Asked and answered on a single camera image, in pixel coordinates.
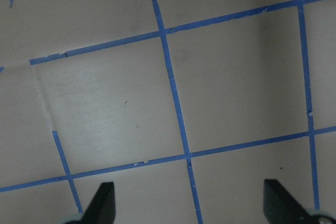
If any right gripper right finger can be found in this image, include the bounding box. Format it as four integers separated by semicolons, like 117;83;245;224
263;179;335;224

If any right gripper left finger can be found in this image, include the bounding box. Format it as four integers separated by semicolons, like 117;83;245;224
63;182;116;224

